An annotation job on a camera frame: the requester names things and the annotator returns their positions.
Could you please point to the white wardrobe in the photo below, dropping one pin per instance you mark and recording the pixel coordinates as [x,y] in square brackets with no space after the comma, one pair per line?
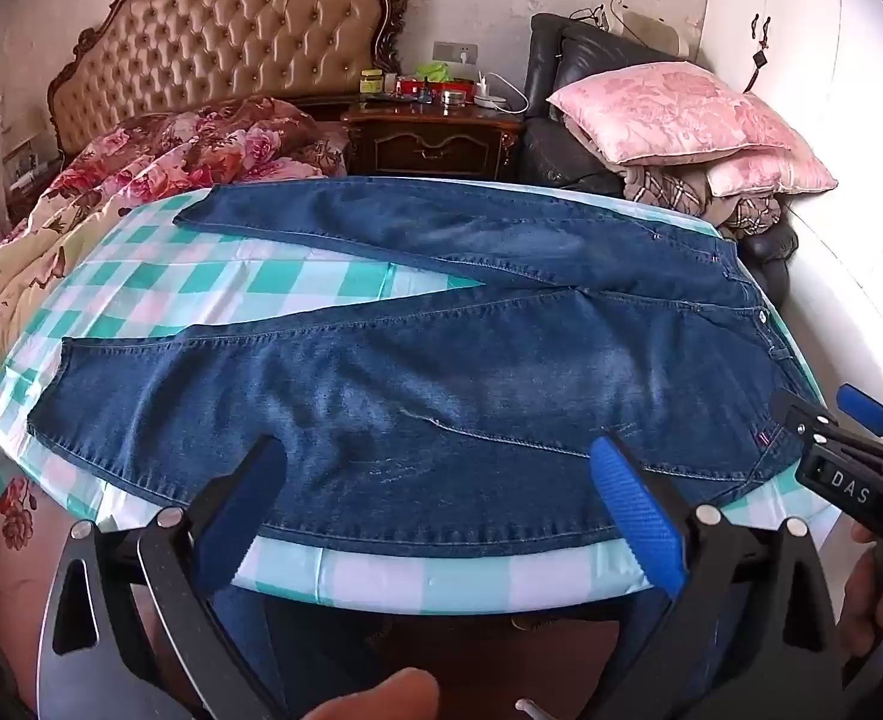
[824,202]

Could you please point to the wall socket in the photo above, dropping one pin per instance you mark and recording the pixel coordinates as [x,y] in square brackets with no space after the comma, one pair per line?
[456,52]

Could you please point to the round metal tin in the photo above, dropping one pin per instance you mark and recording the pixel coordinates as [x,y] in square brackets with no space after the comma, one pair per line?
[454,98]

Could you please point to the yellow jar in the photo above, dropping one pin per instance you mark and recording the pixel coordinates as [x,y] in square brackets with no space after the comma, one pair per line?
[370,82]

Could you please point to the small pink pillow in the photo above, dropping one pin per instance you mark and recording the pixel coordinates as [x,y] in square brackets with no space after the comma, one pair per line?
[779,172]

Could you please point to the dark wooden nightstand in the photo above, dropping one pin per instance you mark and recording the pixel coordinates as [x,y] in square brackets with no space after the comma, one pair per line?
[426,139]

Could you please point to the tufted leather bed headboard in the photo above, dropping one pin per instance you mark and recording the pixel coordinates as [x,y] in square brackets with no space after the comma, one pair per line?
[223,37]

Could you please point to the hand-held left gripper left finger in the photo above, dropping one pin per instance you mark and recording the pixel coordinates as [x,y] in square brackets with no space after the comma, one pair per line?
[231,532]

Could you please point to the blue denim pants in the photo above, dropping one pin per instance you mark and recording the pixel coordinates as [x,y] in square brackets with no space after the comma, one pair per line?
[411,405]

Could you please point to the person's left hand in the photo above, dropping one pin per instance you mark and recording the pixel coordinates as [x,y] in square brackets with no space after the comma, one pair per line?
[404,694]

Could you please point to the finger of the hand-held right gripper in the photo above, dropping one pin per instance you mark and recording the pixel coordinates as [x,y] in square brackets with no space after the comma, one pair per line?
[800,420]
[865,405]

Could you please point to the black leather armchair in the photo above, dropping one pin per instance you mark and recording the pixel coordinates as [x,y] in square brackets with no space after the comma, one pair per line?
[554,150]

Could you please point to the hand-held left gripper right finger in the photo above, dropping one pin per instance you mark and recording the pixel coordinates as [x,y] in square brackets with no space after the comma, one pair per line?
[636,517]

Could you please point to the person's legs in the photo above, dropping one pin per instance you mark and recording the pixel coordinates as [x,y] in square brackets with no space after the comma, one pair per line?
[314,660]

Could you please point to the brown plaid blanket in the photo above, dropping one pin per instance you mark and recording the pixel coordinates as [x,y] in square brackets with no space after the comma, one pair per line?
[674,191]

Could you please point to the teal white checked tablecloth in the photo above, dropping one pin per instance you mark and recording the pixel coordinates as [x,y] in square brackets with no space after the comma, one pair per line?
[186,277]

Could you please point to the green packet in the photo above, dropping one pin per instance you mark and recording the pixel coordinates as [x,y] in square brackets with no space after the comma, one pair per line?
[434,71]

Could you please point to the red box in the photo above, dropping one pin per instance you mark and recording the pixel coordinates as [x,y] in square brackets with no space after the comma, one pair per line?
[419,87]

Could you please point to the floral quilt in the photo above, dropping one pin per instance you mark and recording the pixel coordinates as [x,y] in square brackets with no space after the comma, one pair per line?
[148,150]

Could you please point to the large pink pillow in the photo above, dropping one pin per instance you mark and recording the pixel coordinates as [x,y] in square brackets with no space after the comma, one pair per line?
[674,112]

